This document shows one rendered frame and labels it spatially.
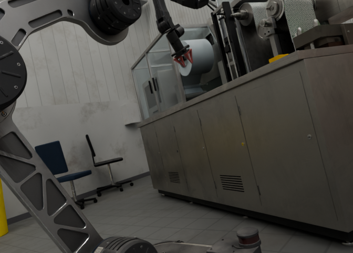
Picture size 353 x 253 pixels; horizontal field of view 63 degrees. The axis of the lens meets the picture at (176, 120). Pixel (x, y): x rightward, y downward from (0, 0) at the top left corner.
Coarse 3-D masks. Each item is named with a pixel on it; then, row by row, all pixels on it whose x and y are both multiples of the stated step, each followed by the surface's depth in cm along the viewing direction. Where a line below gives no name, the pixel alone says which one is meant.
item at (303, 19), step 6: (288, 12) 162; (294, 12) 164; (300, 12) 166; (306, 12) 168; (312, 12) 170; (288, 18) 161; (294, 18) 163; (300, 18) 165; (306, 18) 167; (312, 18) 169; (288, 24) 160; (294, 24) 162; (300, 24) 164; (306, 24) 166; (312, 24) 168; (294, 30) 162; (306, 30) 166; (294, 36) 161
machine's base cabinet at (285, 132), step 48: (240, 96) 167; (288, 96) 135; (336, 96) 130; (144, 144) 346; (192, 144) 233; (240, 144) 176; (288, 144) 141; (336, 144) 125; (192, 192) 250; (240, 192) 185; (288, 192) 147; (336, 192) 122
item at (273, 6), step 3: (270, 3) 166; (273, 3) 164; (276, 3) 163; (270, 6) 166; (273, 6) 165; (276, 6) 162; (270, 9) 167; (273, 9) 165; (276, 9) 163; (270, 12) 167; (273, 12) 165; (276, 12) 164
